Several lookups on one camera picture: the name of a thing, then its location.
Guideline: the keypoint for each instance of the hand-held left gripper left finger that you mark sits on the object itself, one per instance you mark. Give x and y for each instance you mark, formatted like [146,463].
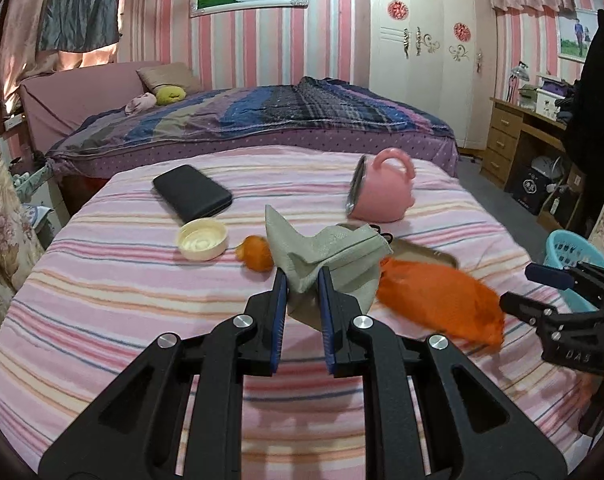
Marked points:
[278,320]

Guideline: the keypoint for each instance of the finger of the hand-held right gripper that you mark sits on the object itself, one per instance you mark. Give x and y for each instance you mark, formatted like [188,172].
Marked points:
[524,307]
[547,275]

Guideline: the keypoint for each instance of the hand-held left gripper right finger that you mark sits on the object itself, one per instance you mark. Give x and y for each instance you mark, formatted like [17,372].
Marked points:
[327,320]

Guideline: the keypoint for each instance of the light blue plastic basket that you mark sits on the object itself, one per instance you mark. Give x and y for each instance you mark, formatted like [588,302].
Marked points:
[567,250]

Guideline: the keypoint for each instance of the grey cloth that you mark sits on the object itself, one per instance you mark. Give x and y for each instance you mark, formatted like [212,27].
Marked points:
[332,255]

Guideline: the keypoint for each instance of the orange mesh cloth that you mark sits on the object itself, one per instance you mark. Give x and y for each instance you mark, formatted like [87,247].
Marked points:
[442,300]

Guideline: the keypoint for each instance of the black cardboard box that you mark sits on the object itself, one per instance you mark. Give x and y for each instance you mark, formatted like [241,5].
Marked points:
[529,190]

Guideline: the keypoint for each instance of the cream plastic lid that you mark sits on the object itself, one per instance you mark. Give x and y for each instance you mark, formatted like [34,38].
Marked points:
[202,240]

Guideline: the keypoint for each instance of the pink cup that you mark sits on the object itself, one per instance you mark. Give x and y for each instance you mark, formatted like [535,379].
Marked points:
[384,190]

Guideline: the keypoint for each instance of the wooden desk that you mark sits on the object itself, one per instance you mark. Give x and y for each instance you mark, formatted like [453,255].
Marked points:
[507,130]

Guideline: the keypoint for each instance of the black textured case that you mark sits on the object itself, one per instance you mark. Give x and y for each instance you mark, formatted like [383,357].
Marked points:
[192,192]

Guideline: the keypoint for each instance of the purple bed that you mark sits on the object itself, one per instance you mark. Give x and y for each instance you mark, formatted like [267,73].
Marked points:
[232,157]

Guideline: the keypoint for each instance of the white box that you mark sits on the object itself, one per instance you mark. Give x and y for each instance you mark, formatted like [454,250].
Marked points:
[549,100]

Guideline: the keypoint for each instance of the black coat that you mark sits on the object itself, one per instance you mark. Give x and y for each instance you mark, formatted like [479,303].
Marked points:
[599,95]

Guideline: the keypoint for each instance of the desk lamp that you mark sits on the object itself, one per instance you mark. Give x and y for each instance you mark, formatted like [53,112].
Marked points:
[519,77]

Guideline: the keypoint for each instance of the purple plaid quilt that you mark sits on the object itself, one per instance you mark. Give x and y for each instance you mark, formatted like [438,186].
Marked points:
[262,110]

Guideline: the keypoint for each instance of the cream wardrobe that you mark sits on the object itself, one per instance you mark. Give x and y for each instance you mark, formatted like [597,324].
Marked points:
[432,75]

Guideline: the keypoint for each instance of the yellow-green cushion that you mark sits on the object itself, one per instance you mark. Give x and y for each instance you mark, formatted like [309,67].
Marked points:
[169,95]

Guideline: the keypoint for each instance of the pink crumpled cloth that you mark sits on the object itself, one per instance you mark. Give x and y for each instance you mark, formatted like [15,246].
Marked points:
[139,104]

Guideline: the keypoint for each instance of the beige pillow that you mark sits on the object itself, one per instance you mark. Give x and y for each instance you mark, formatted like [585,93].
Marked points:
[169,77]

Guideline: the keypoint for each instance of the floral curtain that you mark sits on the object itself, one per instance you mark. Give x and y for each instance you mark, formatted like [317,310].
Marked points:
[2,210]

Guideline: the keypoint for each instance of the pink headboard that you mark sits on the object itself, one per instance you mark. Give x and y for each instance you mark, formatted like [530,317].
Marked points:
[67,100]

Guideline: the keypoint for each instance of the grey curtain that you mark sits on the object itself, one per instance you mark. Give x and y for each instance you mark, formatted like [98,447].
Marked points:
[82,5]

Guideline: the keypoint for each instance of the small framed wall photo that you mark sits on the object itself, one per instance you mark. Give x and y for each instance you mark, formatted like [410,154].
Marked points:
[574,35]

